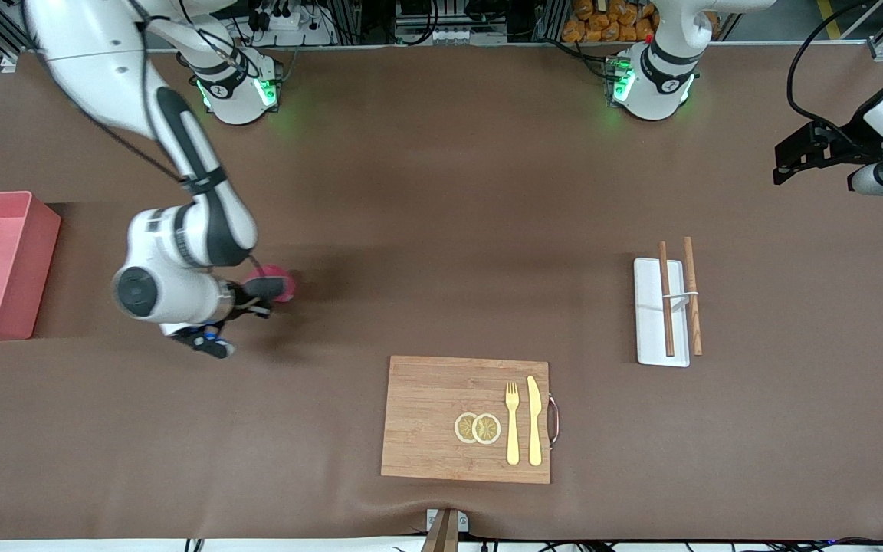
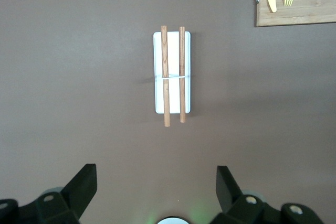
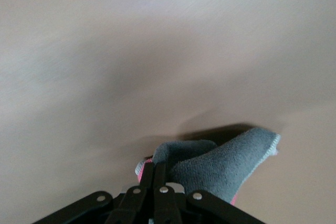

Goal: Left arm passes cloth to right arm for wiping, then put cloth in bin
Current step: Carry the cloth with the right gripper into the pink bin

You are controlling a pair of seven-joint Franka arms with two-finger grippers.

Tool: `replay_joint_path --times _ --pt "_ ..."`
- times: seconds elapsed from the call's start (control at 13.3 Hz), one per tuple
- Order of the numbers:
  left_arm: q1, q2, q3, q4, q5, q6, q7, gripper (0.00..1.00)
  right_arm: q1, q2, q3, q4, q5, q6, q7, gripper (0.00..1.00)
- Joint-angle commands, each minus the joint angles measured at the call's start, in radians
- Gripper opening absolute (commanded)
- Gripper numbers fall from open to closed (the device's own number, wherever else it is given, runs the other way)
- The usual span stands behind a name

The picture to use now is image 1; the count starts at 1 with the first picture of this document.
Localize brown wooden chopstick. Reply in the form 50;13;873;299
683;236;704;357
658;241;676;359

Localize bamboo cutting board with handle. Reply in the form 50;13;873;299
380;355;561;485

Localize orange bread pile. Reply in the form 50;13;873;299
562;0;658;43

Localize yellow plastic knife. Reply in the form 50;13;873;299
527;375;543;467

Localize large white power strip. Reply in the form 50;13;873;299
246;0;335;47

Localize small white power strip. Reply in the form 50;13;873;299
430;27;509;45

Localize pink and grey cloth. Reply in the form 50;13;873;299
246;264;298;305

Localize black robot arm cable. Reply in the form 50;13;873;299
786;0;883;135
20;0;185;185

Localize yellow plastic fork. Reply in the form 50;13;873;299
504;381;521;466

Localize white rectangular tray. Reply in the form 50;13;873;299
633;257;699;368

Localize grey metal bracket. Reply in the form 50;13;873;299
426;509;470;534

